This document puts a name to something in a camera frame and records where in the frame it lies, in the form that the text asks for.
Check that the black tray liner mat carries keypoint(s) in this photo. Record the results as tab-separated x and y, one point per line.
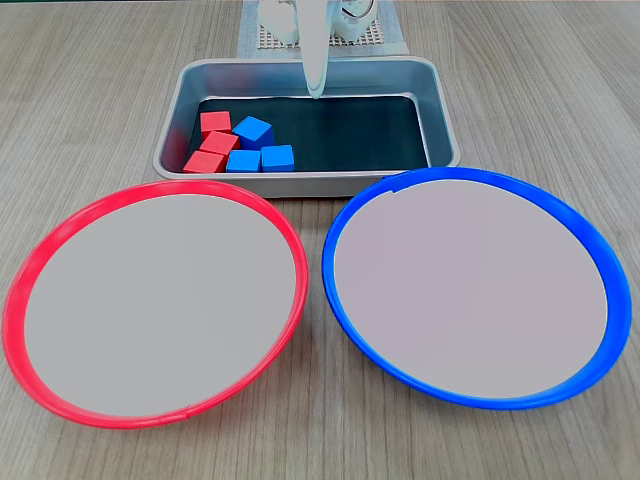
350	135

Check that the white mesh anti-slip mat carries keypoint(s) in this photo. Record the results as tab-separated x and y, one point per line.
270	46

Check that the silver metal tray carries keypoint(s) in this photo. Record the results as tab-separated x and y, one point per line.
390	80

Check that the red-rimmed white dish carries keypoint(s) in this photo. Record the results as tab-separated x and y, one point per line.
160	300

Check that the blue-rimmed white dish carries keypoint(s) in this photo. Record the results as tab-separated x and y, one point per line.
475	290

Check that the blue wooden cube block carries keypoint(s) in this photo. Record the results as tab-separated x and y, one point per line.
252	130
277	157
243	161

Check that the red wooden cube block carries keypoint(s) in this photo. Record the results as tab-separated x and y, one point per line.
220	142
215	121
202	162

